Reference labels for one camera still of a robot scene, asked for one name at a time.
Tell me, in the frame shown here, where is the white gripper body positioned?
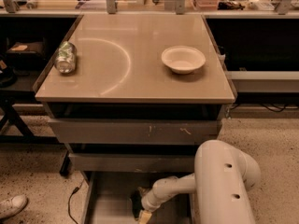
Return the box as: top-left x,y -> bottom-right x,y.
141,189 -> 162,212

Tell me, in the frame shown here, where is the dark green yellow sponge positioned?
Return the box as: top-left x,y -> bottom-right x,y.
130,190 -> 144,220

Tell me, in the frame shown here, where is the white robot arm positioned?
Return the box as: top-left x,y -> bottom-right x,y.
136,140 -> 261,224

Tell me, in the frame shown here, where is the middle grey drawer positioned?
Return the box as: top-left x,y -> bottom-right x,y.
69,153 -> 194,173

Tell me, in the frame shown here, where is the bottom open grey drawer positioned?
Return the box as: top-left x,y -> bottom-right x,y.
81,172 -> 193,224

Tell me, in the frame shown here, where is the grey drawer cabinet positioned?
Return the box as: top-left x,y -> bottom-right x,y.
32,13 -> 237,224

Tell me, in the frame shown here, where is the top grey drawer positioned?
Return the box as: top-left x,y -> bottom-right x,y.
49,119 -> 221,145

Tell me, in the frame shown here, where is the white sneaker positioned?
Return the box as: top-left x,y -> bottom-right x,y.
0,194 -> 28,219

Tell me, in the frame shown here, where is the white paper bowl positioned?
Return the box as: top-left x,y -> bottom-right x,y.
161,46 -> 206,75

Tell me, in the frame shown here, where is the crushed green soda can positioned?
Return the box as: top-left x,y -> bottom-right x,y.
54,41 -> 77,74

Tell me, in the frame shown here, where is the dark box on shelf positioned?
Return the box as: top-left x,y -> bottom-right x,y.
6,40 -> 48,70

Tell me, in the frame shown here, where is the black floor cable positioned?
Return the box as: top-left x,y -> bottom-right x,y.
67,179 -> 86,224

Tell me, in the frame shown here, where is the black table leg frame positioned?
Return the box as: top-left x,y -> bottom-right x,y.
0,93 -> 72,176

